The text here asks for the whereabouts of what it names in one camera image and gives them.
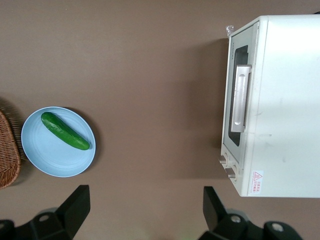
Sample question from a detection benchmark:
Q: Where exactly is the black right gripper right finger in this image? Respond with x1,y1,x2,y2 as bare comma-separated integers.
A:
199,186,303,240

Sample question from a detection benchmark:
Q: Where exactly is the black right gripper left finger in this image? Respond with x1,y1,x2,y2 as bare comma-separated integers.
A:
0,184,91,240

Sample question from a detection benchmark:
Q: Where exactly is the white toaster oven body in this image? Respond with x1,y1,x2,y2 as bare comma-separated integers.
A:
219,14,320,198

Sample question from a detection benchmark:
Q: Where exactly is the red warning sticker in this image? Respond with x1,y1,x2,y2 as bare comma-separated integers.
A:
250,170,264,194

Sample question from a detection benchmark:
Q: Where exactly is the light blue plate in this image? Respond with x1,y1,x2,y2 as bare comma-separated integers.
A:
20,106,97,178

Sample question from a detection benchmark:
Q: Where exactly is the green cucumber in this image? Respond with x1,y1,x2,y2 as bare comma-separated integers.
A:
40,111,91,151

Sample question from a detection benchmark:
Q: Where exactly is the brown wicker basket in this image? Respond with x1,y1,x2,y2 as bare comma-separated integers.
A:
0,99,27,190

